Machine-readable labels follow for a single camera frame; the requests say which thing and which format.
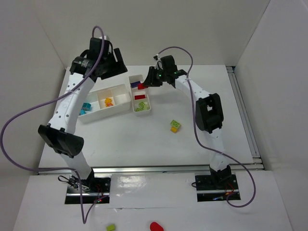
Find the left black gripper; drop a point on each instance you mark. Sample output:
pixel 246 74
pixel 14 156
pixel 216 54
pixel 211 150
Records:
pixel 114 70

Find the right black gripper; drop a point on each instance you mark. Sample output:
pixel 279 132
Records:
pixel 153 77

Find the red square lego brick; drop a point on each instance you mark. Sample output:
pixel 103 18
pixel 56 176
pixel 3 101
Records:
pixel 140 86

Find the purple lego brick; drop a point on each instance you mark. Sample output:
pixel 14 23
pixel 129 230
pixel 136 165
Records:
pixel 135 84

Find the lime lego brick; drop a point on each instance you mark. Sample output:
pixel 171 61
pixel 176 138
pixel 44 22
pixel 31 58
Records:
pixel 142 106

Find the yellow oval lego piece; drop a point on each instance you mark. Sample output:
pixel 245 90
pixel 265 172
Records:
pixel 108 102

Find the lime and yellow lego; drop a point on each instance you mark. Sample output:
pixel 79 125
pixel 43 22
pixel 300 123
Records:
pixel 175 125

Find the teal arched lego brick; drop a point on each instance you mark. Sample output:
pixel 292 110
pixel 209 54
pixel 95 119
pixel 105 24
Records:
pixel 86 107

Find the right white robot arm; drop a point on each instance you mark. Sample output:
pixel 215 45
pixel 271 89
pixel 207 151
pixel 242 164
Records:
pixel 207 113

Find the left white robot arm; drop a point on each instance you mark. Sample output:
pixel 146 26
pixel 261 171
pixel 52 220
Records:
pixel 59 132

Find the centre white compartment tray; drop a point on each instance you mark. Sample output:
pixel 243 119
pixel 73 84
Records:
pixel 136 91

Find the white compartment tray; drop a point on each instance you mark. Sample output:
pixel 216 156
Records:
pixel 136 91
pixel 121 99

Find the left white compartment tray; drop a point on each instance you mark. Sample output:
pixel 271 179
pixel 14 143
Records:
pixel 121 99

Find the red oval lego foreground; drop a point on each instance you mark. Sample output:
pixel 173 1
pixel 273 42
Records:
pixel 154 226

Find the lime lego foreground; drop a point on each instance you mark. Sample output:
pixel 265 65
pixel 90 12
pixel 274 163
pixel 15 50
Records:
pixel 111 227

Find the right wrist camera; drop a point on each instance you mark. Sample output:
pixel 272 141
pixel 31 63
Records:
pixel 158 64

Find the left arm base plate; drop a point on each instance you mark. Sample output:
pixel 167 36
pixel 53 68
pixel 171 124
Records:
pixel 99 191

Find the front aluminium rail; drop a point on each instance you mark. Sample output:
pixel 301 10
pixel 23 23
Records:
pixel 159 169

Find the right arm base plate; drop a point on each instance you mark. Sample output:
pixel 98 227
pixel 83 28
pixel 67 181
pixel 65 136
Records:
pixel 207 191

